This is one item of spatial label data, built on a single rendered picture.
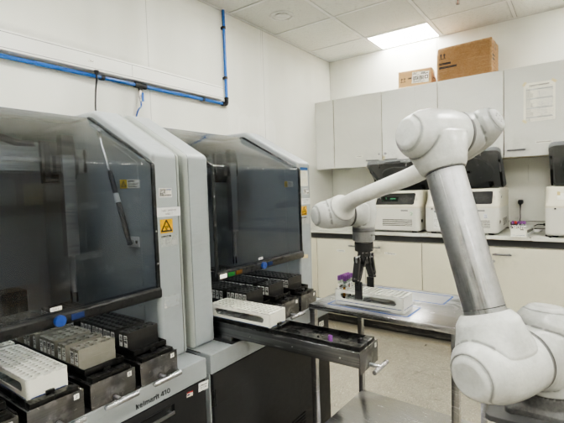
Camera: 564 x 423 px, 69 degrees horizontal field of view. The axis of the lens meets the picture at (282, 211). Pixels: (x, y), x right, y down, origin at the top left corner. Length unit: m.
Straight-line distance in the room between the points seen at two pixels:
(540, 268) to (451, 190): 2.44
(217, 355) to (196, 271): 0.31
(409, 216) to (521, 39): 1.77
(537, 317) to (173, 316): 1.09
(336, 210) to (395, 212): 2.20
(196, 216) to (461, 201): 0.89
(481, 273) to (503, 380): 0.24
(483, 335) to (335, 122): 3.44
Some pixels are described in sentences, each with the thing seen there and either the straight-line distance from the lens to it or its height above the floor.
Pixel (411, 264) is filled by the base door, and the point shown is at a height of 0.63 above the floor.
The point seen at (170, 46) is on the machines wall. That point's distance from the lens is 3.08.
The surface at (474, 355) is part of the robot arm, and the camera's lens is 1.08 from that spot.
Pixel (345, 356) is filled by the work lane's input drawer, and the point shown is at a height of 0.79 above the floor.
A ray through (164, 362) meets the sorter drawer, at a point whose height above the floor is 0.78.
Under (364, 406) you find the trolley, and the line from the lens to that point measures 2.15.
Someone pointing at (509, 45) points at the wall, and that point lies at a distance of 4.28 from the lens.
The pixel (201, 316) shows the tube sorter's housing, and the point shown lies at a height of 0.84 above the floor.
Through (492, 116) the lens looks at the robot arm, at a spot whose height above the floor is 1.48.
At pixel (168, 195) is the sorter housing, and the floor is 1.29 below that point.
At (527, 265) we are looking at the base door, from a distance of 3.53.
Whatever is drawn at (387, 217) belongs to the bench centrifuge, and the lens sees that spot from 3.73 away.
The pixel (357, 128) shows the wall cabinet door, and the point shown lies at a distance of 4.18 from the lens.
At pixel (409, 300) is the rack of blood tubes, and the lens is 1.69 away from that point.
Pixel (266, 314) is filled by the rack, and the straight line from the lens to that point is 1.50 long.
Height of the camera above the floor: 1.30
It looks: 3 degrees down
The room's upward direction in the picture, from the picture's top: 2 degrees counter-clockwise
